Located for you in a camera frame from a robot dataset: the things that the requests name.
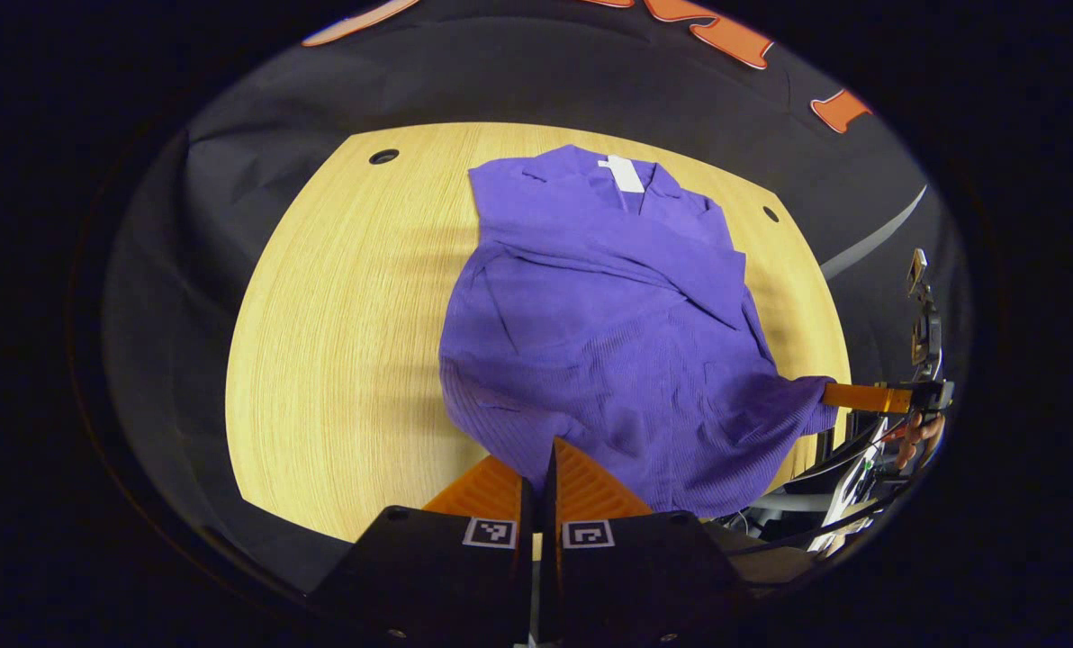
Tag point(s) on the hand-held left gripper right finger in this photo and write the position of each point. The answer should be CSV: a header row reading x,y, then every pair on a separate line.
x,y
547,585

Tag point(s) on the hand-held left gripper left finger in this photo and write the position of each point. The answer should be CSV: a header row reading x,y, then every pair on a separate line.
x,y
523,576

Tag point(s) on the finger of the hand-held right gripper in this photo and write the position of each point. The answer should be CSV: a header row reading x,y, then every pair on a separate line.
x,y
865,397

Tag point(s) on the purple knit garment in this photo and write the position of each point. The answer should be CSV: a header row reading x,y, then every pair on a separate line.
x,y
608,342

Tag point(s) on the small device on stand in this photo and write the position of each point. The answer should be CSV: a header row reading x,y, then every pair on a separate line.
x,y
925,324

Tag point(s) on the black backdrop cloth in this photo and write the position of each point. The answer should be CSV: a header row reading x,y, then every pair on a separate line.
x,y
545,72

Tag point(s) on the white post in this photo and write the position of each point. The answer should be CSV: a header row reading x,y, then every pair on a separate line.
x,y
874,236

